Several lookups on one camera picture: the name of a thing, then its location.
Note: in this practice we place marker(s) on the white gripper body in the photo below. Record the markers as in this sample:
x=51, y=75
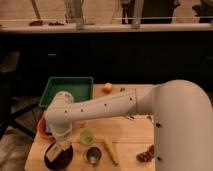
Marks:
x=63, y=138

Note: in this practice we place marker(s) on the white eraser block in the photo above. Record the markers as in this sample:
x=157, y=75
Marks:
x=54, y=151

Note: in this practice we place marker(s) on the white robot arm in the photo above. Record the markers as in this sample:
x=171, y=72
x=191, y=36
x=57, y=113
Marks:
x=182, y=113

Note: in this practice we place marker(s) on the dark purple bowl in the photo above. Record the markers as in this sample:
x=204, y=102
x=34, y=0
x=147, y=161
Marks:
x=61, y=162

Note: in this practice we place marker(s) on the orange bowl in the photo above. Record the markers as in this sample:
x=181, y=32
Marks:
x=41, y=130

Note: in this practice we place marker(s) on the light green cup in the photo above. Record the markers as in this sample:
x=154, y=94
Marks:
x=86, y=137

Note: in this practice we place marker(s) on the small metal cup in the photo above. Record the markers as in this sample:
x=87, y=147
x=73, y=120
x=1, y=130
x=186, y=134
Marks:
x=93, y=155

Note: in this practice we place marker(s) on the yellow corn cob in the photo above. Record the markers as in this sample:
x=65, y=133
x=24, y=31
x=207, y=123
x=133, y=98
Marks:
x=111, y=150

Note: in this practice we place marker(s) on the green plastic tray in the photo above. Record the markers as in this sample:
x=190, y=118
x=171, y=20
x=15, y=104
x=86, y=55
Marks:
x=81, y=88

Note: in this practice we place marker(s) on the small orange fruit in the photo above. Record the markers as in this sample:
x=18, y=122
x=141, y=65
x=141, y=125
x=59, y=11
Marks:
x=107, y=88

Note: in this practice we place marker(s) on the brown grape bunch toy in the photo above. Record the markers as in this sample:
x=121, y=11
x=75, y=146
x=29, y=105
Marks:
x=146, y=156

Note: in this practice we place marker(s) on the black cabinet counter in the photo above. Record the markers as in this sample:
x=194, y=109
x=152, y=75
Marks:
x=116, y=57

